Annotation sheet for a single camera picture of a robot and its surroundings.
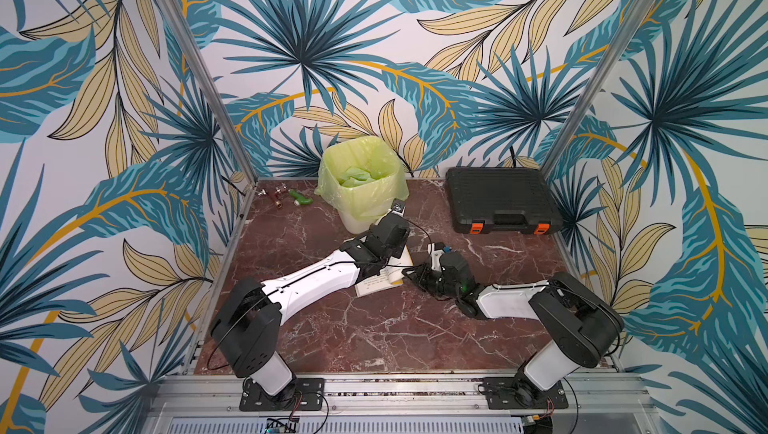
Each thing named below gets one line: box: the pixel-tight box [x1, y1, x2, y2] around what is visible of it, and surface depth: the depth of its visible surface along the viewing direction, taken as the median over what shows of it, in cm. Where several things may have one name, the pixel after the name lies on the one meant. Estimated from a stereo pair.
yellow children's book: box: [355, 246, 414, 298], surface depth 92 cm
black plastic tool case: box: [445, 166, 563, 235], surface depth 104 cm
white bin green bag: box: [314, 136, 410, 235], surface depth 92 cm
